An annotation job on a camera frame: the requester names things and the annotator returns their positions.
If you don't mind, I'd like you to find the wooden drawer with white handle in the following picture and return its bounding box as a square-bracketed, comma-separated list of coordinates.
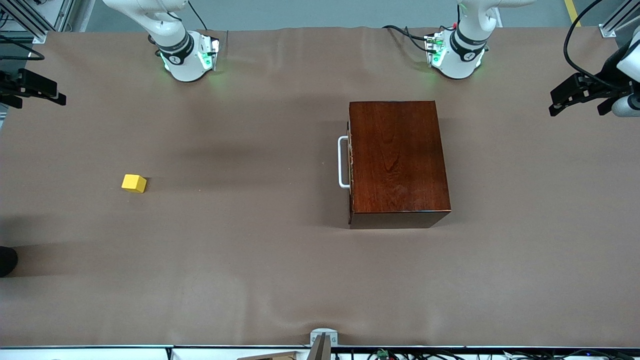
[338, 107, 355, 221]

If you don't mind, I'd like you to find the brown cardboard piece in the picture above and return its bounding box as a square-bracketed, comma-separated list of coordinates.
[236, 350, 299, 360]

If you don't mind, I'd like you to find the brown table cloth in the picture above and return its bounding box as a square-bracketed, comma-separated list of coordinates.
[0, 26, 640, 348]

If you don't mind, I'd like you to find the grey metal post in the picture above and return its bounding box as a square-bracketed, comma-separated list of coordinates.
[306, 334, 332, 360]

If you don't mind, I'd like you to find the dark brown wooden cabinet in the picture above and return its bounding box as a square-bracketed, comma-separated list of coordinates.
[347, 100, 452, 230]

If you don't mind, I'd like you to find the aluminium frame profile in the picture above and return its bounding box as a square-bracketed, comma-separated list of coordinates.
[600, 0, 640, 39]
[0, 0, 48, 44]
[47, 0, 77, 32]

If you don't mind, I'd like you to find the grey metal clamp bracket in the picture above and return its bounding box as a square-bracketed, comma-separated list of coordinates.
[309, 328, 339, 347]

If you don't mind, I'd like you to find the yellow wooden block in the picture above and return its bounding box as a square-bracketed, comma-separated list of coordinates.
[121, 174, 148, 194]

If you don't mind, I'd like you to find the black shoe tip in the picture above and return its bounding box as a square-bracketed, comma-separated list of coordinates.
[0, 246, 19, 278]

